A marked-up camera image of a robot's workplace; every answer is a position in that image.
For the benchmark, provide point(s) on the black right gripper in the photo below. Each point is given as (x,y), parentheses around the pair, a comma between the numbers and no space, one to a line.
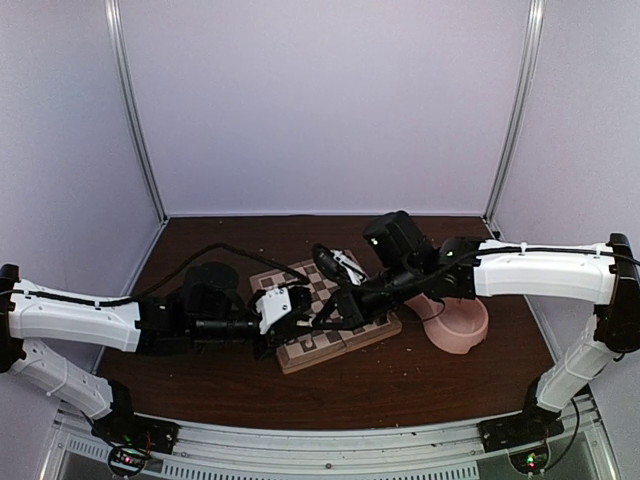
(353,312)

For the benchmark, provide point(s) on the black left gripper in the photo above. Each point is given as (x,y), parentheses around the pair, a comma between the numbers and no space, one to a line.
(278,331)

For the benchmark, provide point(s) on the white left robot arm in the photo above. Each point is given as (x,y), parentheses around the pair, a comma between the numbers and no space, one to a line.
(31,314)

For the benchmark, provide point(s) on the left circuit board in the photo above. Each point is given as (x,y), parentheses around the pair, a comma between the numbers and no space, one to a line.
(126,462)

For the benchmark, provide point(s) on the circuit board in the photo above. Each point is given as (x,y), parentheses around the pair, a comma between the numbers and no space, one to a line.
(530,461)
(126,462)

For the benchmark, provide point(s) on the right circuit board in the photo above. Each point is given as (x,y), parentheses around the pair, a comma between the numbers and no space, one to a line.
(530,461)

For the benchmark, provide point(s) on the pink double pet bowl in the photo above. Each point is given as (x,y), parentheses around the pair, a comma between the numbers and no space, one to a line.
(453,325)

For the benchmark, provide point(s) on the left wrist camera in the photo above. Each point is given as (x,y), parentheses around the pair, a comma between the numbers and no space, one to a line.
(276,303)

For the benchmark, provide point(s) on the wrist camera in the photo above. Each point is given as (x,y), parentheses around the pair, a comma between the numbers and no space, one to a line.
(276,303)
(337,266)

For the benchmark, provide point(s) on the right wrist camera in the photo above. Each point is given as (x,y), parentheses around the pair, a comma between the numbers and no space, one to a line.
(337,266)

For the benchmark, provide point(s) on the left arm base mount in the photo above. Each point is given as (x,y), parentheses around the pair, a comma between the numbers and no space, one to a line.
(142,433)

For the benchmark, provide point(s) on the aluminium front rail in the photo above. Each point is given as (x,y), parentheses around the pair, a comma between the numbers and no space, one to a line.
(452,450)

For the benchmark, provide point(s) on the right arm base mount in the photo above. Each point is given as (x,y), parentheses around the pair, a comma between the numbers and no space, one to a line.
(519,429)

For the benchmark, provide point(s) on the right aluminium frame post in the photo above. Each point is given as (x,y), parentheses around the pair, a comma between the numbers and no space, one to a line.
(526,72)

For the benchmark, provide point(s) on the aluminium frame post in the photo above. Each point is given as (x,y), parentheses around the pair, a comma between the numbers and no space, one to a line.
(133,118)
(526,72)

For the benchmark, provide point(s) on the left aluminium frame post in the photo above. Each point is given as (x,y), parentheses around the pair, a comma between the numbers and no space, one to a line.
(133,118)

